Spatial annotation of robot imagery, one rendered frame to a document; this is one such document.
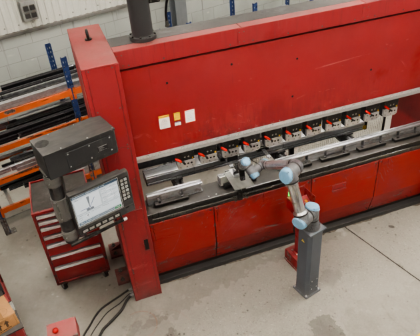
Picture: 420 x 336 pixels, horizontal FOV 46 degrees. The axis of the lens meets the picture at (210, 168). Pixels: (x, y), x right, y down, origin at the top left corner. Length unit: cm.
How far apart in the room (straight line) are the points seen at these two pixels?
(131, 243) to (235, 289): 111
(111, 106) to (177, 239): 153
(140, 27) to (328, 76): 165
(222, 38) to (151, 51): 53
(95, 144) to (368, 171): 277
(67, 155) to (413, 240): 353
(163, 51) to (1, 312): 205
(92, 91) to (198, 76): 84
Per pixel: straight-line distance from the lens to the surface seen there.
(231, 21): 388
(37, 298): 505
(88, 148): 328
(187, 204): 423
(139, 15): 357
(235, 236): 468
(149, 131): 386
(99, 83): 339
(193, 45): 365
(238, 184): 420
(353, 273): 489
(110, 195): 352
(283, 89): 413
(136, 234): 415
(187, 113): 388
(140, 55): 357
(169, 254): 455
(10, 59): 773
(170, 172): 446
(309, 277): 444
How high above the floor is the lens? 358
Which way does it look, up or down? 36 degrees down
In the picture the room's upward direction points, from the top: 5 degrees counter-clockwise
